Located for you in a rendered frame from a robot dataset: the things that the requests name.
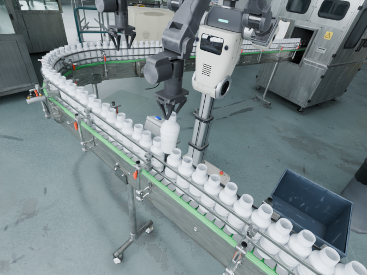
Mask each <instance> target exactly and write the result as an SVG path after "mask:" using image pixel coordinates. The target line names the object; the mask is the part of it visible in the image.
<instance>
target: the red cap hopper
mask: <svg viewBox="0 0 367 275"><path fill-rule="evenodd" d="M74 2H75V6H74ZM71 3H72V8H73V14H74V9H75V7H78V3H77V1H76V0H71ZM76 14H77V18H78V24H79V30H80V31H82V32H100V31H94V30H84V29H85V28H100V27H99V26H87V25H88V24H89V22H88V23H87V24H86V25H85V26H81V23H82V22H83V20H84V19H85V18H84V17H83V19H82V20H80V14H79V10H77V11H76ZM101 18H102V23H101V26H102V28H103V30H102V32H107V31H108V30H110V29H107V28H108V25H109V13H106V22H107V28H106V27H105V26H104V16H103V13H101ZM74 20H75V16H74ZM75 25H76V22H75ZM82 28H83V29H82ZM105 30H106V31H105ZM76 31H77V27H76ZM76 36H77V37H78V31H77V35H76ZM80 36H81V41H85V40H84V37H83V34H82V33H80ZM107 40H108V41H112V40H111V38H110V36H109V35H108V39H107Z"/></svg>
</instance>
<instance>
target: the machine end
mask: <svg viewBox="0 0 367 275"><path fill-rule="evenodd" d="M277 19H278V22H279V20H280V19H282V20H287V21H291V23H290V26H289V28H288V31H287V33H286V36H285V39H295V38H296V39H297V38H298V39H299V38H300V39H301V40H300V41H302V40H303V41H305V40H306V41H310V42H309V43H305V44H304V43H302V44H301V45H308V46H307V47H306V50H305V53H304V55H303V57H302V59H299V60H293V61H283V62H282V63H278V65H277V67H276V70H275V72H274V75H273V78H272V80H271V83H270V85H269V88H268V90H270V91H272V92H274V93H276V94H278V95H280V96H282V97H284V98H285V99H287V100H289V101H291V102H293V103H295V104H297V105H299V106H300V107H301V108H300V109H297V111H298V112H304V111H303V110H302V108H305V107H309V106H312V105H316V106H321V104H320V103H321V102H324V101H327V100H332V101H336V99H335V98H337V97H340V96H342V95H343V93H344V92H346V91H347V87H348V85H349V84H350V83H351V81H352V80H353V78H354V76H355V75H356V73H357V72H358V71H360V69H361V68H360V67H361V66H362V64H366V63H367V61H364V60H365V59H366V58H367V0H283V3H282V6H281V9H280V12H279V15H278V17H277ZM274 65H275V62H272V63H263V64H262V65H261V67H260V70H259V73H258V75H256V78H257V79H256V84H258V87H256V89H257V90H261V88H260V86H262V87H264V88H266V86H267V84H268V81H269V78H270V75H271V73H272V70H273V68H274Z"/></svg>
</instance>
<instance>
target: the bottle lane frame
mask: <svg viewBox="0 0 367 275"><path fill-rule="evenodd" d="M51 102H52V103H53V104H54V106H56V107H57V108H58V110H59V113H60V114H61V115H62V117H61V120H62V123H61V122H60V121H59V120H57V121H58V123H60V124H61V125H62V126H63V127H65V128H66V129H67V130H68V131H69V132H70V133H71V134H73V135H74V136H75V137H76V138H77V139H78V140H79V141H81V139H80V135H79V131H78V129H77V130H75V127H74V124H70V125H69V124H68V122H71V121H74V117H75V115H74V114H73V113H72V112H70V111H69V110H67V109H66V107H64V106H63V105H61V104H60V103H59V102H57V101H56V100H55V99H53V98H51ZM81 122H82V123H81V129H82V133H83V136H84V141H85V142H87V141H90V140H91V135H93V139H94V140H93V142H94V144H95V146H94V147H92V148H90V150H91V151H92V152H93V153H94V154H95V155H96V156H98V157H99V158H100V159H101V160H102V161H103V162H105V163H106V164H107V165H108V166H109V167H110V168H112V169H113V170H114V165H117V166H119V167H120V168H121V169H122V170H123V171H125V173H126V175H127V183H129V184H130V185H131V186H132V187H133V188H134V189H135V190H137V179H134V177H133V174H131V175H128V173H129V172H130V171H132V170H133V169H134V164H136V163H135V162H134V161H133V160H132V158H129V157H128V156H126V154H124V153H122V152H121V151H122V150H119V149H117V148H116V147H117V146H116V147H115V146H114V145H112V143H110V142H109V141H107V139H105V138H103V136H101V135H99V133H97V132H96V131H95V129H94V130H93V129H92V128H91V127H89V126H88V125H87V124H86V123H84V122H83V121H81ZM91 146H93V144H92V141H90V142H88V143H87V145H86V147H87V148H89V147H91ZM114 171H115V170H114ZM148 181H150V182H151V187H149V188H150V189H151V193H149V194H147V196H145V197H144V198H146V199H147V200H148V201H149V202H150V203H152V204H153V205H154V206H155V207H156V208H157V209H158V210H160V211H161V212H162V213H163V214H164V215H165V216H166V217H167V218H169V219H170V220H171V221H172V222H173V223H174V224H175V225H177V226H178V227H179V228H180V229H181V230H182V231H183V232H184V233H186V234H187V235H188V236H189V237H190V238H191V239H192V240H194V241H195V242H196V243H197V244H198V245H200V246H201V247H202V248H203V249H204V250H205V251H206V252H208V253H209V254H210V255H211V256H212V257H213V258H214V259H215V260H217V261H218V262H219V263H220V264H221V265H222V266H223V267H225V268H227V266H228V264H229V263H230V261H231V259H232V258H233V256H234V254H235V253H236V252H235V251H234V248H235V246H236V244H237V241H236V240H234V239H233V238H232V237H233V234H232V235H230V236H229V235H227V234H226V233H225V232H224V231H223V228H224V226H223V227H222V228H221V229H220V228H219V227H218V226H216V225H215V224H214V221H215V219H214V220H213V221H212V222H211V221H209V220H208V219H207V218H206V217H205V215H206V213H205V214H204V215H202V214H201V213H199V212H198V211H197V209H198V207H197V208H193V207H192V206H191V205H189V203H190V201H189V202H185V201H184V200H183V199H182V196H183V195H182V196H181V197H179V196H178V195H176V194H175V193H174V192H175V191H176V190H174V191H173V192H172V191H171V190H170V189H169V188H168V185H167V186H165V185H164V184H162V183H161V181H162V180H160V181H159V180H157V179H156V178H155V175H154V176H152V175H151V174H149V172H148V171H146V170H144V169H143V171H142V172H141V173H140V185H141V190H143V189H145V188H146V187H147V186H148ZM253 250H254V249H252V250H251V251H250V252H249V251H248V252H247V254H246V255H245V257H244V258H245V260H244V261H243V263H242V262H240V263H241V266H240V267H239V268H238V267H237V268H236V269H235V271H234V272H235V274H234V275H279V274H278V273H276V266H275V267H274V269H271V268H270V267H269V266H267V265H266V264H265V263H264V258H263V259H262V260H260V259H258V258H257V257H256V256H254V255H253Z"/></svg>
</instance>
